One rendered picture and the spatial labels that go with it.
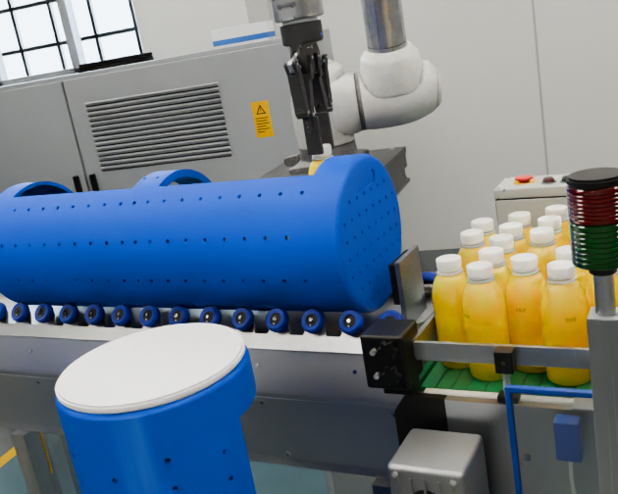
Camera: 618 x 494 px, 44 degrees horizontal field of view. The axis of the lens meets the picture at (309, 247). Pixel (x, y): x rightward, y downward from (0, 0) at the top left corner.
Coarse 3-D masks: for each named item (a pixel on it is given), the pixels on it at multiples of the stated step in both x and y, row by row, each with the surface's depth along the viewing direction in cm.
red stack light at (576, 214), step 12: (576, 192) 81; (588, 192) 80; (600, 192) 79; (612, 192) 79; (576, 204) 81; (588, 204) 80; (600, 204) 79; (612, 204) 79; (576, 216) 82; (588, 216) 80; (600, 216) 80; (612, 216) 80
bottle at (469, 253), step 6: (462, 246) 132; (468, 246) 131; (474, 246) 130; (480, 246) 130; (486, 246) 132; (462, 252) 132; (468, 252) 131; (474, 252) 130; (462, 258) 131; (468, 258) 131; (474, 258) 130; (462, 264) 131
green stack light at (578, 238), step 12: (576, 228) 82; (588, 228) 81; (600, 228) 80; (612, 228) 80; (576, 240) 82; (588, 240) 81; (600, 240) 80; (612, 240) 80; (576, 252) 83; (588, 252) 82; (600, 252) 81; (612, 252) 81; (576, 264) 84; (588, 264) 82; (600, 264) 81; (612, 264) 81
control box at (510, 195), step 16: (560, 176) 150; (496, 192) 149; (512, 192) 148; (528, 192) 146; (544, 192) 145; (560, 192) 144; (496, 208) 150; (512, 208) 149; (528, 208) 147; (544, 208) 146
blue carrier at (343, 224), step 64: (64, 192) 182; (128, 192) 150; (192, 192) 142; (256, 192) 134; (320, 192) 128; (384, 192) 142; (0, 256) 163; (64, 256) 154; (128, 256) 146; (192, 256) 139; (256, 256) 133; (320, 256) 127; (384, 256) 141
